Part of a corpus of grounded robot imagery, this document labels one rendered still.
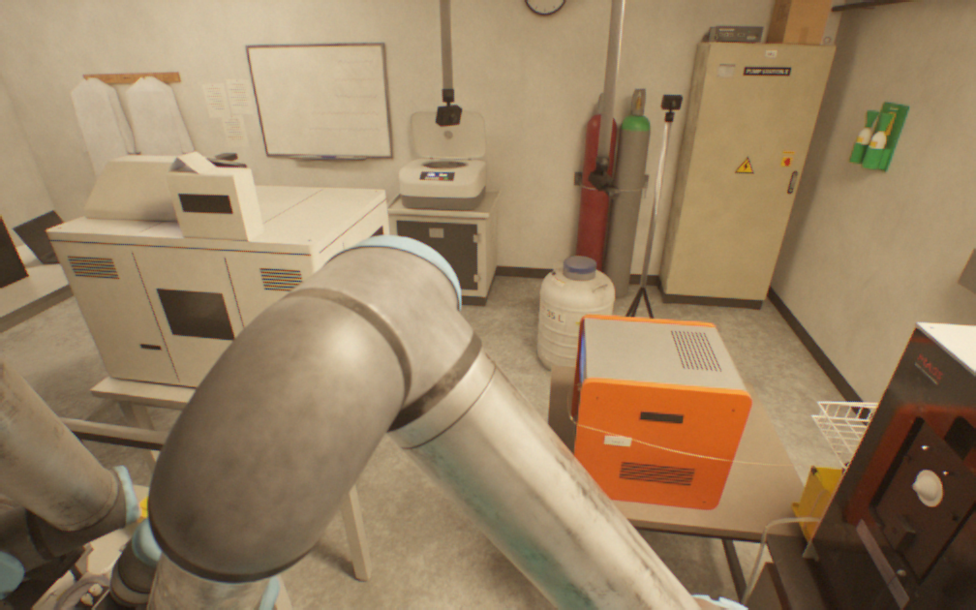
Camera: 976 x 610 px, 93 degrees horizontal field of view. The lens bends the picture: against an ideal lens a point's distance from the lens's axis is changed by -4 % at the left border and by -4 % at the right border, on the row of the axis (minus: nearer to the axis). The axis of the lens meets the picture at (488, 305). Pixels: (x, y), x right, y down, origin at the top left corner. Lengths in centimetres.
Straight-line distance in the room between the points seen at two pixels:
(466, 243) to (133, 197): 244
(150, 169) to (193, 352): 59
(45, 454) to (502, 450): 48
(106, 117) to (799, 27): 562
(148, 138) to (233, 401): 525
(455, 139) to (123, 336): 290
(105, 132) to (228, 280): 439
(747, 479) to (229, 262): 167
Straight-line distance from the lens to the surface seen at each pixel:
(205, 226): 149
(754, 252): 425
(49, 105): 638
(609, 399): 132
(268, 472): 30
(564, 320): 297
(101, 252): 178
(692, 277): 421
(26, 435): 64
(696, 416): 138
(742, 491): 173
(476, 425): 39
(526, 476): 42
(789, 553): 160
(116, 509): 92
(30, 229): 354
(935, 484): 118
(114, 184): 193
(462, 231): 371
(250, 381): 30
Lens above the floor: 189
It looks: 28 degrees down
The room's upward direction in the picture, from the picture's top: straight up
